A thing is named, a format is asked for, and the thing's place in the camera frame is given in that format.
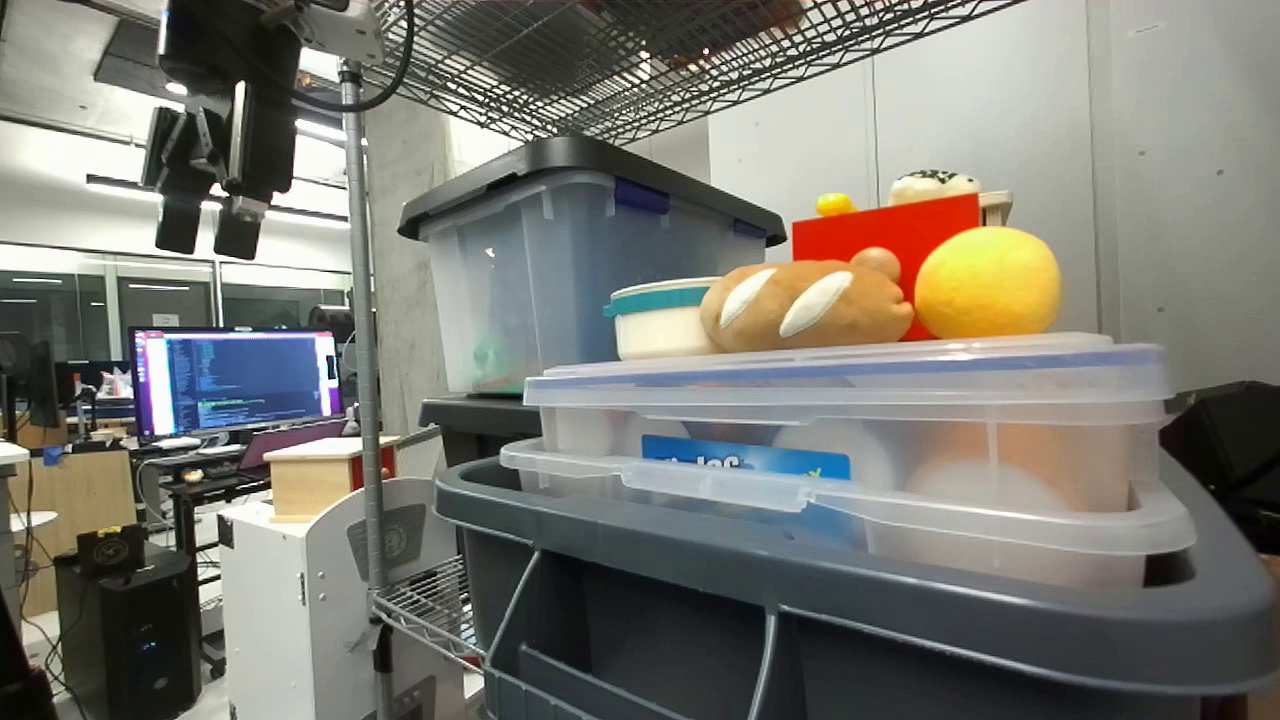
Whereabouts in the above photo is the computer monitor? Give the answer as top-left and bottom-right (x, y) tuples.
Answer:
(131, 326), (345, 438)

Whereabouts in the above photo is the red wooden box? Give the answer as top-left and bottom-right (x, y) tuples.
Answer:
(790, 192), (984, 339)

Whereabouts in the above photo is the small yellow toy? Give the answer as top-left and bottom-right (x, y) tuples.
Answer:
(817, 192), (854, 217)

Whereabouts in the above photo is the brown plush bread loaf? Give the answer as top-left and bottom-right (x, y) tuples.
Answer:
(701, 248), (910, 353)

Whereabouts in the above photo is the yellow plush ball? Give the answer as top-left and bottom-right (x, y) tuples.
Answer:
(910, 223), (1058, 335)

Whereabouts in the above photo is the wooden box on cabinet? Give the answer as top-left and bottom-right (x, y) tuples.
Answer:
(269, 437), (362, 519)

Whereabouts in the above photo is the clear flat container upper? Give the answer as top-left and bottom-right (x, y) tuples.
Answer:
(525, 331), (1172, 513)

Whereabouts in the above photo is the clear flat container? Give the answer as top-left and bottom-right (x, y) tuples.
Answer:
(525, 331), (1172, 513)
(500, 437), (1196, 588)

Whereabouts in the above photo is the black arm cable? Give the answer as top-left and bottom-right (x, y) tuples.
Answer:
(292, 0), (420, 116)

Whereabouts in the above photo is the white pot with teal rim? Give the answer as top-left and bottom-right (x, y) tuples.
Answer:
(602, 277), (712, 359)

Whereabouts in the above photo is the grey plastic tote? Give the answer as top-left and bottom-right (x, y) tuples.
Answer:
(437, 458), (1280, 720)

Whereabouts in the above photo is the clear flat container lower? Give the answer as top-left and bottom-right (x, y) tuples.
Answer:
(500, 437), (1196, 588)

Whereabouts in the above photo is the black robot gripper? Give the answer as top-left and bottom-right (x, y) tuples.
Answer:
(138, 0), (299, 260)

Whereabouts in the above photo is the black computer tower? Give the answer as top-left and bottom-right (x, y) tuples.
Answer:
(54, 526), (201, 720)

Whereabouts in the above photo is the wire shelf rack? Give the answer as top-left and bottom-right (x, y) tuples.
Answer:
(331, 0), (1031, 720)

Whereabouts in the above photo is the white cabinet machine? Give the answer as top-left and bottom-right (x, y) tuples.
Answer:
(221, 481), (463, 720)

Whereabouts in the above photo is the clear storage bin dark lid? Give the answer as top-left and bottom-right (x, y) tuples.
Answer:
(399, 134), (784, 391)

